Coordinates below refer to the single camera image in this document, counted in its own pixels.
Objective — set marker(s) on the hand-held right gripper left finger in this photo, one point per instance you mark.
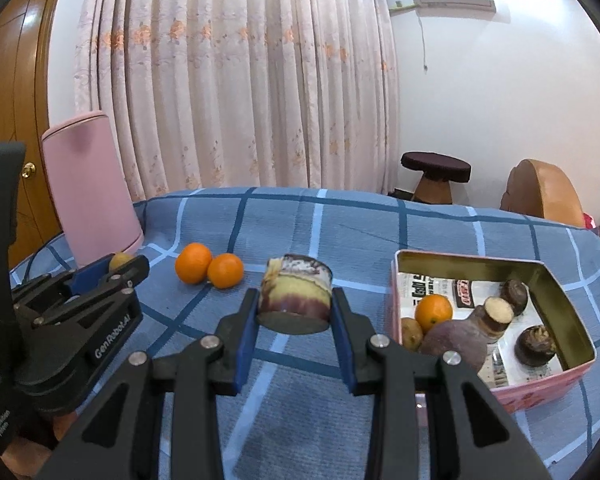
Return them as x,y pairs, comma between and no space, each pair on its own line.
245,350

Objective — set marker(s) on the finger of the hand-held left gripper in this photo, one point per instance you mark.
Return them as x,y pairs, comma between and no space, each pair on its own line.
132,271
91,276

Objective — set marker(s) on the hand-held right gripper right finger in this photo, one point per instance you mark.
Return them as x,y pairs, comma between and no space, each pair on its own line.
347,355

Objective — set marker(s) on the cut taro chunk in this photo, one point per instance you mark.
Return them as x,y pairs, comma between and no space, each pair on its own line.
295,292

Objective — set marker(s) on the orange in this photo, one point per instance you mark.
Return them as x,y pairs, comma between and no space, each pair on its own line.
194,263
433,311
225,270

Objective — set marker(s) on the large purple sweet potato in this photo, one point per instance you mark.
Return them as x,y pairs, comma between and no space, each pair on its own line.
452,342

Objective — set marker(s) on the small dark taro piece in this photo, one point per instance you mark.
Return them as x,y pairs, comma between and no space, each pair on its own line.
515,296

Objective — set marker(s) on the dark taro corm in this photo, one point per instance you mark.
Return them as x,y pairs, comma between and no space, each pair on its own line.
535,345

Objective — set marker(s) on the pink tin box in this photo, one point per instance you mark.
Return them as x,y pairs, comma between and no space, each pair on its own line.
540,385

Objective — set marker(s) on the pink trash bin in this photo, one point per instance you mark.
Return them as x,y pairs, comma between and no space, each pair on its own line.
92,190

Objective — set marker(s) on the printed paper sheet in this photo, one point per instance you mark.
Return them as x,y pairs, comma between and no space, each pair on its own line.
430,287

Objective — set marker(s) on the brass door knob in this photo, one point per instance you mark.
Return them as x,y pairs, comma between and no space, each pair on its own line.
28,170

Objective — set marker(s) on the blue plaid blanket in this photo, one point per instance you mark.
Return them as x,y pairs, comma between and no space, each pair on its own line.
280,220

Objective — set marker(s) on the wooden door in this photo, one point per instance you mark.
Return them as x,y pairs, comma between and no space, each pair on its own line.
25,85

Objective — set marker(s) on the dark round stool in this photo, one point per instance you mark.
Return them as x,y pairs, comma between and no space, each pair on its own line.
435,167

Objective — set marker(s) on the floral beige curtain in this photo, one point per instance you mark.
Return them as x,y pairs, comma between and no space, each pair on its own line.
240,85

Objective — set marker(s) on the brown leather armchair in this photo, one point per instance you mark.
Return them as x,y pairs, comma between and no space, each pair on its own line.
542,192

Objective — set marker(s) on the magenta cushion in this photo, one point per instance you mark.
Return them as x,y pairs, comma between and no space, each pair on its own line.
590,221

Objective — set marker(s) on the air conditioner pipe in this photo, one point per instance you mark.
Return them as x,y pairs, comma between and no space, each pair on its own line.
402,6

